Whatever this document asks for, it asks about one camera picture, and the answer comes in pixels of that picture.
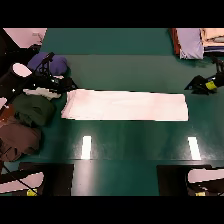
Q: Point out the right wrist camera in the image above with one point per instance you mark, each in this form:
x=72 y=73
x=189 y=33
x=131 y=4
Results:
x=218 y=66

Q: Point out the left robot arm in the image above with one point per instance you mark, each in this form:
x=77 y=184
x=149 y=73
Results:
x=13 y=80

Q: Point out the red garment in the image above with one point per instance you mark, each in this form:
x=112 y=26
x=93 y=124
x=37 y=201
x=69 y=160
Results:
x=174 y=40

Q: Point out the cream garment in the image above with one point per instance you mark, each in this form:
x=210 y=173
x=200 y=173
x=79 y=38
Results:
x=213 y=36

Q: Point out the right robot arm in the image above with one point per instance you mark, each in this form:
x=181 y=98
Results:
x=205 y=176

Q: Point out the pale pink garment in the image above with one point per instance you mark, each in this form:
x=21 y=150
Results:
x=126 y=106

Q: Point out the purple garment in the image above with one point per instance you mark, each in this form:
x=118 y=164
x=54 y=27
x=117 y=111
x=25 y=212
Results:
x=58 y=64

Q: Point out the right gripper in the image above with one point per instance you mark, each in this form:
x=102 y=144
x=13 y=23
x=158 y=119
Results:
x=199 y=84

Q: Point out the lavender garment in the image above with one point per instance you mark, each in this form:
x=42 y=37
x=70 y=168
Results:
x=190 y=42

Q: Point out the dark green garment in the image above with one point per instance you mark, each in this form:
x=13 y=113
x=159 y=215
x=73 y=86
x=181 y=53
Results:
x=33 y=110

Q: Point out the brown garment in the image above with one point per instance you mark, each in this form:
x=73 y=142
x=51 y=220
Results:
x=18 y=138

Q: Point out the white garment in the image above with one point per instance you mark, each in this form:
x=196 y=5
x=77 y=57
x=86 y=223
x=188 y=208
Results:
x=43 y=92

